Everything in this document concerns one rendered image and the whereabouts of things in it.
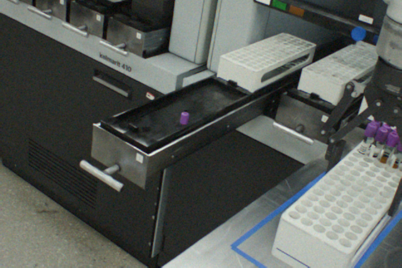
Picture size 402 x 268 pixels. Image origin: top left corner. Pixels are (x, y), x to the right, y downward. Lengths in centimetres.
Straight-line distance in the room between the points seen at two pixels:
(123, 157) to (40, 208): 115
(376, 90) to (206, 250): 32
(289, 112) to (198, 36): 36
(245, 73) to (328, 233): 55
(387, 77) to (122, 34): 91
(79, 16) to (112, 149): 71
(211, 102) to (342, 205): 45
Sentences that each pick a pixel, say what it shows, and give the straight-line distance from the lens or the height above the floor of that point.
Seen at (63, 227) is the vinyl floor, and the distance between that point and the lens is 203.
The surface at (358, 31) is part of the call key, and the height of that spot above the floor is 99.
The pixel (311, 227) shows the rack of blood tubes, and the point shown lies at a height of 88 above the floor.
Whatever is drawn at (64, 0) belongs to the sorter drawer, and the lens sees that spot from 168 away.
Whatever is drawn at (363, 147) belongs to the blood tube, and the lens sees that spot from 93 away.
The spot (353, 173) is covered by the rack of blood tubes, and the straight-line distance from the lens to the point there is 89.
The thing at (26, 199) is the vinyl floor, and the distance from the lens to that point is 216.
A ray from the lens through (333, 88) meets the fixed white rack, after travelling 123.
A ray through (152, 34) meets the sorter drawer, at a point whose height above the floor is 80.
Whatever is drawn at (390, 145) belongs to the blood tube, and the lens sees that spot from 91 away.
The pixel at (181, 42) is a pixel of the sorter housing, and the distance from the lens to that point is 151.
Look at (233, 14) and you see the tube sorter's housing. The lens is 139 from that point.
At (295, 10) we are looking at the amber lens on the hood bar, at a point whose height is 98.
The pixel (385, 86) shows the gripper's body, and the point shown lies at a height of 105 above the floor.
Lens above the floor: 132
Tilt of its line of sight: 27 degrees down
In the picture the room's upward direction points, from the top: 11 degrees clockwise
